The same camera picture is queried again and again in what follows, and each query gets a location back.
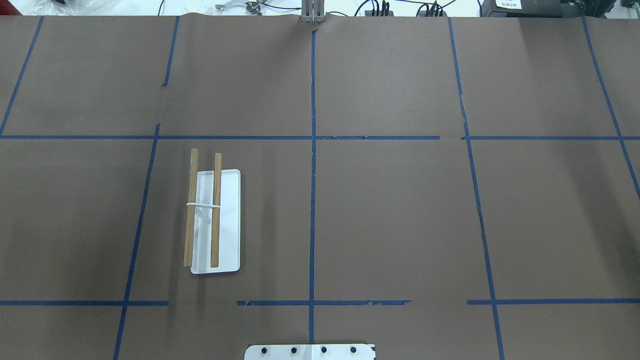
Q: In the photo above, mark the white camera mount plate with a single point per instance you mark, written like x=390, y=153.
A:
x=348, y=351

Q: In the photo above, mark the aluminium frame post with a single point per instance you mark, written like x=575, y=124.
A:
x=313, y=11

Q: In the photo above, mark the right wooden rack bar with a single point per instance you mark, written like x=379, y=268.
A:
x=216, y=211

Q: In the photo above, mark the black power box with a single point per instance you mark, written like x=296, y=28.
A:
x=545, y=8

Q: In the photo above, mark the wooden rack bar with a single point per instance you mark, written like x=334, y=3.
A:
x=190, y=209
x=216, y=211

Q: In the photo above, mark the white towel rack base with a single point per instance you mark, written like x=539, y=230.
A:
x=230, y=223

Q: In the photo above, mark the left wooden rack bar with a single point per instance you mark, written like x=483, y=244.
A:
x=190, y=209

